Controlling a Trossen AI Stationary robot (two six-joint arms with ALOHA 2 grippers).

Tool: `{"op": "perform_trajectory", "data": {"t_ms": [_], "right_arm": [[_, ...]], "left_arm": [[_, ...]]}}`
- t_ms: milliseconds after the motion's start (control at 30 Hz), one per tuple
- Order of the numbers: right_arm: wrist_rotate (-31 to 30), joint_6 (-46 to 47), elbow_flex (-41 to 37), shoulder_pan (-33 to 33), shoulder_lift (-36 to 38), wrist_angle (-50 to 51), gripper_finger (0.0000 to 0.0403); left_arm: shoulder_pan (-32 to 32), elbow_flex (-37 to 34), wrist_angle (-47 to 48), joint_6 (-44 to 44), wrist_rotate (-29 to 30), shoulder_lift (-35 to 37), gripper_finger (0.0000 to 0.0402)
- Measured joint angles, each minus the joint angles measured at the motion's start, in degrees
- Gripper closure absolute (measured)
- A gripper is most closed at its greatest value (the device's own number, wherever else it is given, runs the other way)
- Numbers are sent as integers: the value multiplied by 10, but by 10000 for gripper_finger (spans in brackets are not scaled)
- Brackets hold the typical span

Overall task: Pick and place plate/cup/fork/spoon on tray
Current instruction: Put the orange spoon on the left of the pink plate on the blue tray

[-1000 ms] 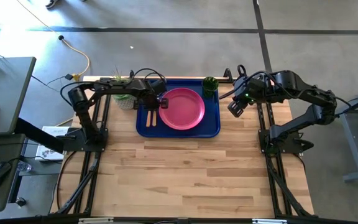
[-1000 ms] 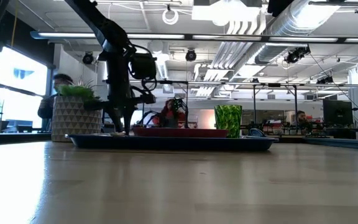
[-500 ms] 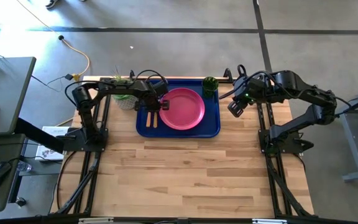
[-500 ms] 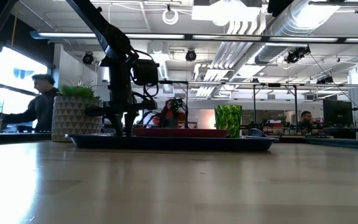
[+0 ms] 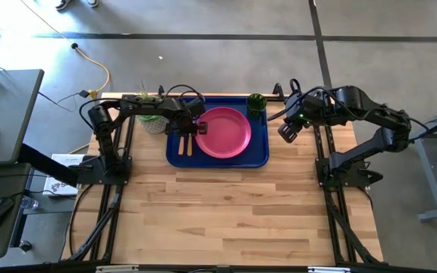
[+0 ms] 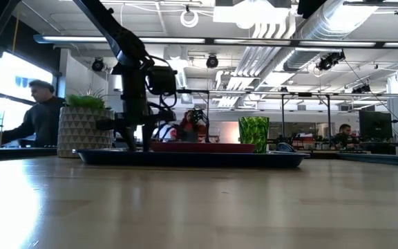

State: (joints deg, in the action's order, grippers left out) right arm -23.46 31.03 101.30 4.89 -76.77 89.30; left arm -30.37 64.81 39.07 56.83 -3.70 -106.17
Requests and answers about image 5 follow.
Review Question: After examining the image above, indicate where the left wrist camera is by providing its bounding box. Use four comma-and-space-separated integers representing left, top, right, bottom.
187, 98, 207, 117

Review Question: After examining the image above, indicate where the green ribbed cup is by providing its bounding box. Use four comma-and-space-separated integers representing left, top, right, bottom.
246, 93, 269, 121

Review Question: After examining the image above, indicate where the black diagonal support bar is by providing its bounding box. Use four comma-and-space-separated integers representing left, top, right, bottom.
18, 143, 81, 187

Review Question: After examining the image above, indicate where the blue plastic tray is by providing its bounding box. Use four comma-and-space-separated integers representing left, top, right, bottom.
165, 96, 270, 169

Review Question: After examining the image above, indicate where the thin black cable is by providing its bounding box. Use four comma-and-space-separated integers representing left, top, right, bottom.
38, 89, 91, 113

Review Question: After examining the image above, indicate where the grey metal cart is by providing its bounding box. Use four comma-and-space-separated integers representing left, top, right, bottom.
394, 100, 437, 223

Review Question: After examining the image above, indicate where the yellow extension cable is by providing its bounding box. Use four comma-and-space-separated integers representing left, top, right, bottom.
74, 45, 112, 103

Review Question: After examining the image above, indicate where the thin white floor cable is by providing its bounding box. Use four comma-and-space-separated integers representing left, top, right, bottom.
20, 0, 66, 39

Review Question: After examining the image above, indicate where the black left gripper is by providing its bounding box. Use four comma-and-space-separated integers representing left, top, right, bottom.
165, 111, 208, 137

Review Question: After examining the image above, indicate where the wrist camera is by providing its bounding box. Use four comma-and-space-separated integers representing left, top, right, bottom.
187, 98, 207, 117
294, 109, 310, 124

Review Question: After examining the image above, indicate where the white printed booklet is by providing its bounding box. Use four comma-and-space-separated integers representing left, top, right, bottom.
42, 153, 83, 197

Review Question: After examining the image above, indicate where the pink round plate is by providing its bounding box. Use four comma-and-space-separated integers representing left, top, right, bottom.
194, 106, 253, 159

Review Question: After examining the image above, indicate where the black aluminium table frame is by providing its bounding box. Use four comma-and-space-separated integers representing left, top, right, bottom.
61, 93, 386, 266

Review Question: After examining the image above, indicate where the green succulent in white pot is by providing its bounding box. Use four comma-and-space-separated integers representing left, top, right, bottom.
134, 80, 170, 135

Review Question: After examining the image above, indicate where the clear water bottle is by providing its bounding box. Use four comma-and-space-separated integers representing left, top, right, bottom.
20, 196, 39, 211

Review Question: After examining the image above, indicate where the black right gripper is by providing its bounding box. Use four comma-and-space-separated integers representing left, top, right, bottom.
278, 94, 320, 144

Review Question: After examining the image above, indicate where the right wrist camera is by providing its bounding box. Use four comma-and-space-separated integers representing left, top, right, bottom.
294, 109, 310, 124

